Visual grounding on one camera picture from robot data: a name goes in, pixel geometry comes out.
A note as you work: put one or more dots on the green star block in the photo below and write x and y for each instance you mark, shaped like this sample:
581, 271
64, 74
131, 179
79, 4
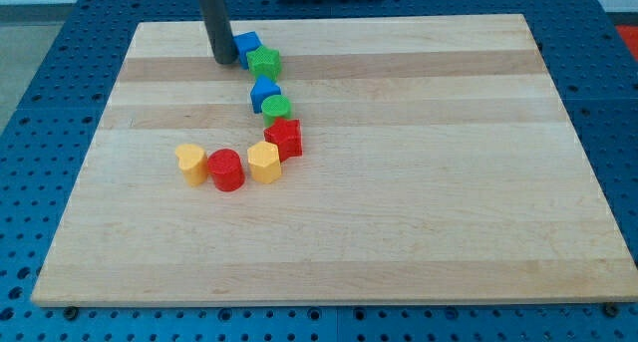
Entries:
264, 62

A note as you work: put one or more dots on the red star block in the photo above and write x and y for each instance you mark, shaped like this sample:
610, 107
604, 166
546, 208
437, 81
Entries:
286, 135

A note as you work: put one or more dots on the yellow hexagon block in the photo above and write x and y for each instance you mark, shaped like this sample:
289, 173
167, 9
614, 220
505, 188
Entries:
264, 162

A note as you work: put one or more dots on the green cylinder block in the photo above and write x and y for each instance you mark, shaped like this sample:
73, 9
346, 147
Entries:
275, 106

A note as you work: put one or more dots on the red cylinder block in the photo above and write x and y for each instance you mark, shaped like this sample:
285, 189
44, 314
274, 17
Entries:
226, 170

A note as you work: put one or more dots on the blue pentagon block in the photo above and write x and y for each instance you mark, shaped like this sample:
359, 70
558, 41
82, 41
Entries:
261, 90

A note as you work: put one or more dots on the light wooden board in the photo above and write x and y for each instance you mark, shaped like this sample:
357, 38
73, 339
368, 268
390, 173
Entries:
439, 166

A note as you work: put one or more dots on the yellow heart block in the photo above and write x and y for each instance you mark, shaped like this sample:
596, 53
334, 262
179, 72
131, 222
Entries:
191, 160

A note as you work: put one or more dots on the blue cube block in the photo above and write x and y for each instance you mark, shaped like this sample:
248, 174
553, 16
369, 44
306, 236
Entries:
245, 43

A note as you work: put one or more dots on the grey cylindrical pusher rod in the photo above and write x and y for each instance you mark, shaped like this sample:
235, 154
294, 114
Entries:
219, 32

